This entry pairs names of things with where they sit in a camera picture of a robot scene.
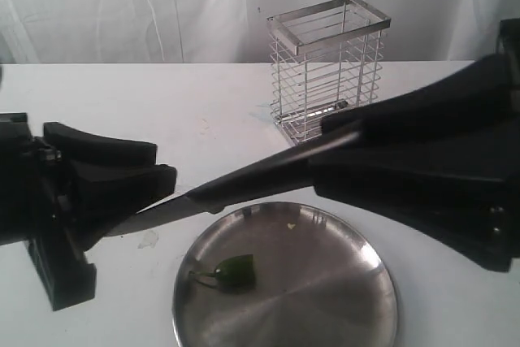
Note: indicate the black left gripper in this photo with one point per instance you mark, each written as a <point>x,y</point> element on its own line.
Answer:
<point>101,197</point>

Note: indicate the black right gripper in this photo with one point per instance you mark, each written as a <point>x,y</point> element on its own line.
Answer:
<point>442,159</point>

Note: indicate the black handled knife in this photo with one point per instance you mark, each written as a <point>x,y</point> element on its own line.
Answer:
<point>279,173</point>

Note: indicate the green vegetable piece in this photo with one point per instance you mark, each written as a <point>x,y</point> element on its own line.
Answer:
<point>233,274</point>

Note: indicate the clear tape piece lower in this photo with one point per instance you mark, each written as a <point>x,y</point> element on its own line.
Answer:
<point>149,240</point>

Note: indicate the white backdrop curtain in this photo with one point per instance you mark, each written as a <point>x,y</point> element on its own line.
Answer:
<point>226,31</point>

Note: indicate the round steel plate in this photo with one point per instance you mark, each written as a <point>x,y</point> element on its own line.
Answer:
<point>319,282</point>

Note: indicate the wire metal utensil rack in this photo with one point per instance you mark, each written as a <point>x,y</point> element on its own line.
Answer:
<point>325,58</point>

